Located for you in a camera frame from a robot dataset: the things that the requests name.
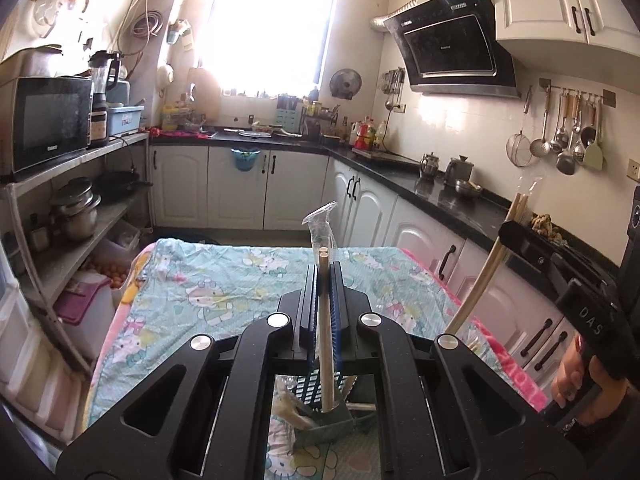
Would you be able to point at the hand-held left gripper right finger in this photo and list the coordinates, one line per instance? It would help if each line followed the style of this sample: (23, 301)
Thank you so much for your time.
(395, 360)

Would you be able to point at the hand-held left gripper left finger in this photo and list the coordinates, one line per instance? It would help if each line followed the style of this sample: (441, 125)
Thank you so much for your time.
(250, 360)

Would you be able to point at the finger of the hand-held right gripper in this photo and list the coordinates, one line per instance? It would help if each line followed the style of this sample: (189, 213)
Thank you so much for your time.
(540, 260)

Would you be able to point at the green plastic utensil basket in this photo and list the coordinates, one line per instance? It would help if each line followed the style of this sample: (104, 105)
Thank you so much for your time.
(325, 430)

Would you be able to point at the person's right forearm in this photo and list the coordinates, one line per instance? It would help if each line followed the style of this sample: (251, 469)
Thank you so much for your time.
(610, 440)

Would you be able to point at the person's right hand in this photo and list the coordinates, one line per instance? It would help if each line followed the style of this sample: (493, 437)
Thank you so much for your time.
(570, 375)

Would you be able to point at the ginger roots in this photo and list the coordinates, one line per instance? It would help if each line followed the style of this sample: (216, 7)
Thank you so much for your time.
(545, 227)

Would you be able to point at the cartoon print tablecloth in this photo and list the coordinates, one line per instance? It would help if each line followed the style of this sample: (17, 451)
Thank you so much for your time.
(225, 280)

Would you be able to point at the black air fryer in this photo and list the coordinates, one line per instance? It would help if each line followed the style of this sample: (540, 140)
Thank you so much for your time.
(634, 240)

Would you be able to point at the steel bowl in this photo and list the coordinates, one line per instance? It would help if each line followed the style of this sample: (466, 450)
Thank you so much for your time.
(469, 188)

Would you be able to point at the steel slotted spatula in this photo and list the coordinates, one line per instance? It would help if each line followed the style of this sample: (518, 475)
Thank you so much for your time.
(566, 162)

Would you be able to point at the black kitchen countertop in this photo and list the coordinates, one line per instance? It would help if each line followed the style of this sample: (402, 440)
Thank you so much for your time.
(450, 195)

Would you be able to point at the steel ladle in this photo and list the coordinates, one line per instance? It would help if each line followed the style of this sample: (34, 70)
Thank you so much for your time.
(539, 147)

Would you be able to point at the green spatula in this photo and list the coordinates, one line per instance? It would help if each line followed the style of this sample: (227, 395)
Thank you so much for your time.
(594, 157)

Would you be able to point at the steel spoon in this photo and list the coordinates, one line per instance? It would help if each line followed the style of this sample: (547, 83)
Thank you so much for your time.
(560, 140)

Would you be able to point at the steel teapot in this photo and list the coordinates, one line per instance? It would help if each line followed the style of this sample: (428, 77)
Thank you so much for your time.
(457, 170)

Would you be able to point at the black ladle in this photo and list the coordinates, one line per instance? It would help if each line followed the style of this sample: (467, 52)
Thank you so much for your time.
(587, 135)

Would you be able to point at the glass french press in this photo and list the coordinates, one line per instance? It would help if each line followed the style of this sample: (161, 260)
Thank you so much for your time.
(429, 167)

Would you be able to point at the pile of brown eggs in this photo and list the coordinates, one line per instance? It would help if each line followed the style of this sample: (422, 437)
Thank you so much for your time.
(107, 272)

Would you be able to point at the white base cabinets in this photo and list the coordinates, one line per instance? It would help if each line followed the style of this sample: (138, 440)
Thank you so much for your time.
(290, 185)

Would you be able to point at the pink lidded storage box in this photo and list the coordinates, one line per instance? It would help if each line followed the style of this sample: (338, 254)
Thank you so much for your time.
(80, 300)

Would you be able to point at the black induction cooktop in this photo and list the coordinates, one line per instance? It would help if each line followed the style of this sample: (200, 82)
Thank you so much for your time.
(385, 156)

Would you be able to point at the blue hanging bin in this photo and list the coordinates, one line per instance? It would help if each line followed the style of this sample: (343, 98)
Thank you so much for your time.
(243, 160)

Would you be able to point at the row of condiment bottles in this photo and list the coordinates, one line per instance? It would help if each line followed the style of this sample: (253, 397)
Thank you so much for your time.
(367, 135)

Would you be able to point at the pastel plastic drawer tower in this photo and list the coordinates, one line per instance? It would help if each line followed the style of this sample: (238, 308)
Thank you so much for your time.
(30, 360)

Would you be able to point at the black frying pan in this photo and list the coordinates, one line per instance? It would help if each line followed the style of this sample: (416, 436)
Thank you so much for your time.
(117, 182)

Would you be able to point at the stacked steel pots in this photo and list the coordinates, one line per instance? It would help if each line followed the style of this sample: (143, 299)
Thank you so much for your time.
(75, 220)

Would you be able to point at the black range hood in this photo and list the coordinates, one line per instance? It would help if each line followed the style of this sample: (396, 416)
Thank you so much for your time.
(450, 50)

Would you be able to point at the small hanging kitchen tools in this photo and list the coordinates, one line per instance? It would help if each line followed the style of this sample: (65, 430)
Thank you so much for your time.
(392, 85)

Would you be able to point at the black dish rack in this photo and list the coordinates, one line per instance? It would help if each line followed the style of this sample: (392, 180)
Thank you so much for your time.
(320, 125)

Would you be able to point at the teal knife block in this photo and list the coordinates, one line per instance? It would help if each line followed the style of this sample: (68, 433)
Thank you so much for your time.
(289, 117)

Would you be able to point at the metal shelf rack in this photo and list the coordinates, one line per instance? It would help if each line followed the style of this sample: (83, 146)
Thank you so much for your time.
(90, 152)

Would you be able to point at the blue plastic box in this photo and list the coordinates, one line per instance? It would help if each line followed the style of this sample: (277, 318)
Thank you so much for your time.
(125, 120)

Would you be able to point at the black blender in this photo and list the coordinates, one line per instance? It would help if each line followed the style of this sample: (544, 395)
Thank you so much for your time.
(97, 125)

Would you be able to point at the black microwave oven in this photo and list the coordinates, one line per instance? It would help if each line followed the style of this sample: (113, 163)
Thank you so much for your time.
(45, 120)

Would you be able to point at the kitchen window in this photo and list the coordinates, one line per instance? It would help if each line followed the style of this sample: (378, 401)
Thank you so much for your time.
(265, 25)

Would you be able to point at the wall socket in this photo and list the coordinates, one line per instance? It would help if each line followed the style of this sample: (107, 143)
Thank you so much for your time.
(635, 170)

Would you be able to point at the utensil hook rail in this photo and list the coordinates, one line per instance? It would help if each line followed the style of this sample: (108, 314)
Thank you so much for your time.
(575, 91)

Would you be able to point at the white wall cabinet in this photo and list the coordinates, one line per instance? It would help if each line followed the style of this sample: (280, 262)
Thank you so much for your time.
(540, 5)

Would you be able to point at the small wall fan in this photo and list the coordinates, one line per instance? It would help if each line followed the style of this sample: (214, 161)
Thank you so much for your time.
(345, 84)

